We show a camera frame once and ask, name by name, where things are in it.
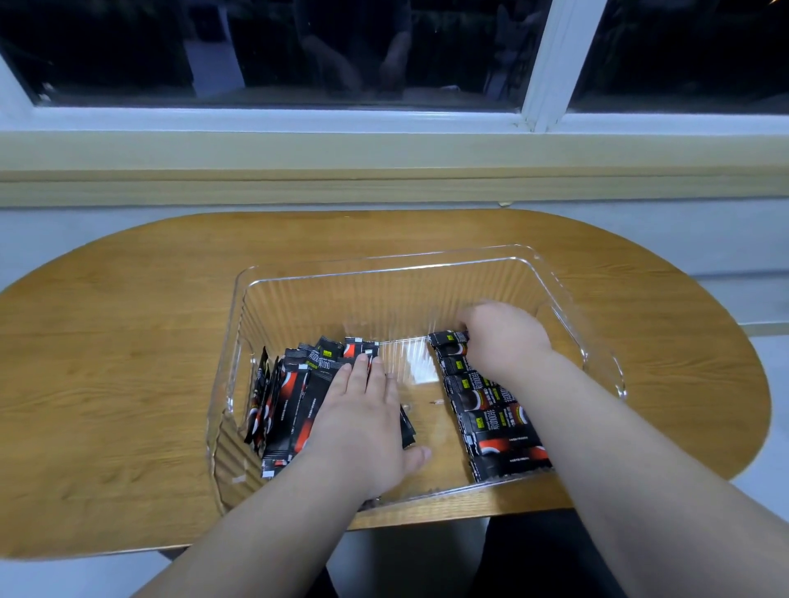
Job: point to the person's right fingers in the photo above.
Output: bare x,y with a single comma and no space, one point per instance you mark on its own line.
469,317

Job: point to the white window frame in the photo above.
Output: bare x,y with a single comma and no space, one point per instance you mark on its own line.
542,68

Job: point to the person's left thumb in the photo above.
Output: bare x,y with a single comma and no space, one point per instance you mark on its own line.
416,461

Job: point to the person's right hand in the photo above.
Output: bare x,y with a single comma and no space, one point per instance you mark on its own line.
508,336

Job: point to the person's right forearm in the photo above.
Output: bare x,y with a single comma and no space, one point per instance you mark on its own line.
641,486

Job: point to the clear plastic storage bin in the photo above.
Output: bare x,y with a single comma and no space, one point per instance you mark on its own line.
394,296

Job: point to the beige window sill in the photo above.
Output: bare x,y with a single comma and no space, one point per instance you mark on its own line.
394,169

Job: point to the pile of black sachets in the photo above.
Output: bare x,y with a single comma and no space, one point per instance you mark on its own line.
293,394

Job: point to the person's left middle finger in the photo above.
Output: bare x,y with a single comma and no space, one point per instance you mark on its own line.
359,377

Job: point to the person's left forearm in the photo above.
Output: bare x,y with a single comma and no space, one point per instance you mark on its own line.
259,542

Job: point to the person's black trousers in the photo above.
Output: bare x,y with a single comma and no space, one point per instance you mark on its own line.
542,560

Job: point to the row of black sachets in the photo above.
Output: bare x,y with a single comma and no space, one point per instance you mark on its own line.
493,425

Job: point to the black coffee stick packet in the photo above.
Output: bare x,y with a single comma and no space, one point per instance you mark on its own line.
447,341

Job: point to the person's left hand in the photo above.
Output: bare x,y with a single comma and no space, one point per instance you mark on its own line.
360,431

